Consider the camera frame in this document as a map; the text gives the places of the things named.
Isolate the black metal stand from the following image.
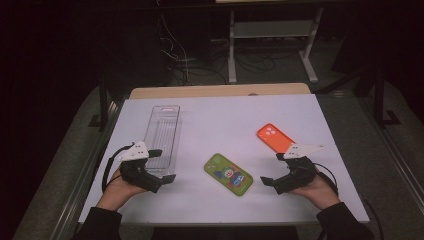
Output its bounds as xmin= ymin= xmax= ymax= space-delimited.
xmin=373 ymin=66 xmax=403 ymax=129
xmin=88 ymin=76 xmax=116 ymax=131

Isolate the person's right hand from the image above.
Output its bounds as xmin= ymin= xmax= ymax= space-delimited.
xmin=288 ymin=168 xmax=341 ymax=211

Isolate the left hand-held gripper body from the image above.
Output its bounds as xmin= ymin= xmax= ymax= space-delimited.
xmin=117 ymin=140 xmax=164 ymax=194

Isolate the person's left hand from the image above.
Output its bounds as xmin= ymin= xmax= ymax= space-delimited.
xmin=96 ymin=168 xmax=148 ymax=212

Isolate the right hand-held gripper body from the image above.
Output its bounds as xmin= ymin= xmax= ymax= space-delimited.
xmin=273 ymin=143 xmax=326 ymax=195

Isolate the white metal desk frame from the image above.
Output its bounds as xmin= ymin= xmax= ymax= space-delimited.
xmin=227 ymin=7 xmax=325 ymax=84

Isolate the orange phone case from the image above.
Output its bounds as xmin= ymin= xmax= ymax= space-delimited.
xmin=255 ymin=123 xmax=296 ymax=155

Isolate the green cartoon phone case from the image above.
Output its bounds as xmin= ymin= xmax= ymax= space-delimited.
xmin=203 ymin=152 xmax=254 ymax=197

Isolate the clear plastic tray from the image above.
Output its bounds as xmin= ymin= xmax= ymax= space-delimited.
xmin=141 ymin=104 xmax=183 ymax=178

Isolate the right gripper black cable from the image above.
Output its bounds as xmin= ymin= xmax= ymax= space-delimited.
xmin=313 ymin=162 xmax=385 ymax=240

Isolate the tangle of floor cables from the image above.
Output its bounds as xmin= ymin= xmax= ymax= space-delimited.
xmin=159 ymin=13 xmax=301 ymax=86

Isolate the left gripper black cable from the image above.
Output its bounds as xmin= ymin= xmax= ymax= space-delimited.
xmin=101 ymin=143 xmax=136 ymax=194

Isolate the aluminium frame rail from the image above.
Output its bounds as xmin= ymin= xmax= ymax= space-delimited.
xmin=359 ymin=96 xmax=424 ymax=208
xmin=49 ymin=99 xmax=124 ymax=240

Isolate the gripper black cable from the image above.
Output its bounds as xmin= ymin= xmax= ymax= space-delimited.
xmin=101 ymin=143 xmax=136 ymax=194
xmin=313 ymin=162 xmax=385 ymax=240

